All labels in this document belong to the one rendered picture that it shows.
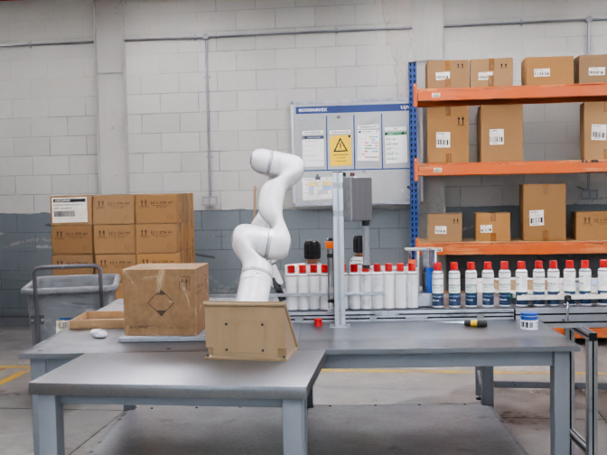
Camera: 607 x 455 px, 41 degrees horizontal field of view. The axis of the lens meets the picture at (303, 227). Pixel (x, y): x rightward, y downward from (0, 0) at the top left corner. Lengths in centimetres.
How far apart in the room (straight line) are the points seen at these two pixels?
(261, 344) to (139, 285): 68
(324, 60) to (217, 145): 137
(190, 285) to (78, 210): 392
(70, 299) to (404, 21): 436
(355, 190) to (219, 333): 96
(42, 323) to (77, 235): 162
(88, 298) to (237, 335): 281
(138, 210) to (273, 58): 227
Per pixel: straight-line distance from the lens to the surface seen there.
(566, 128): 823
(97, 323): 372
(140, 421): 449
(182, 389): 262
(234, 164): 829
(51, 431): 283
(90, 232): 711
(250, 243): 313
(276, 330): 288
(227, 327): 292
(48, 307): 566
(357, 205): 352
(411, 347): 312
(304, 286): 366
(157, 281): 333
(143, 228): 700
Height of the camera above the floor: 145
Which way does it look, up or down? 3 degrees down
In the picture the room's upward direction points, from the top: 1 degrees counter-clockwise
